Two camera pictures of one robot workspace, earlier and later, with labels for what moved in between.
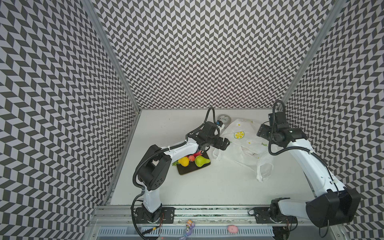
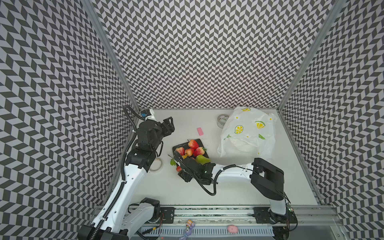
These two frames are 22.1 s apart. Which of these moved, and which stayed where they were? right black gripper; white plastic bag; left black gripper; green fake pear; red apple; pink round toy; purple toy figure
Moved: white plastic bag; left black gripper; right black gripper
Stayed: pink round toy; green fake pear; purple toy figure; red apple
